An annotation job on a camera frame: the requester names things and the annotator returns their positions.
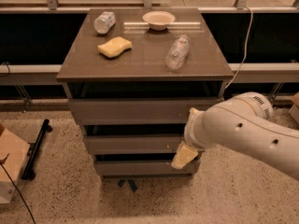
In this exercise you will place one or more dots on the cardboard box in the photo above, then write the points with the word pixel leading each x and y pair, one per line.
pixel 13 155

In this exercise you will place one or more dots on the grey bottom drawer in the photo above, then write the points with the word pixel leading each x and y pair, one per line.
pixel 114 168

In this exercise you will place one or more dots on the clear bottle with red label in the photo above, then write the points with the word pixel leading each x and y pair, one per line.
pixel 178 52

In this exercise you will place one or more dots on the yellow sponge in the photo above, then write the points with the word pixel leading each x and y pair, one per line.
pixel 114 47

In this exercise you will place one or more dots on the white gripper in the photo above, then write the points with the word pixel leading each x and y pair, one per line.
pixel 192 131

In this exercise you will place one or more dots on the white bowl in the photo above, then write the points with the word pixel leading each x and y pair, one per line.
pixel 158 20

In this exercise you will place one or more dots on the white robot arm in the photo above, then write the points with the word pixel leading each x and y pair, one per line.
pixel 242 124

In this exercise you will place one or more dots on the grey top drawer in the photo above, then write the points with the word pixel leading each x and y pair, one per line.
pixel 136 111

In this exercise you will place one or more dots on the grey drawer cabinet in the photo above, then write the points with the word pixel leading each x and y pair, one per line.
pixel 141 73

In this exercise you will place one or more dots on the grey drawer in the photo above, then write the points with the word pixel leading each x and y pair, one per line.
pixel 114 168
pixel 132 144
pixel 136 111

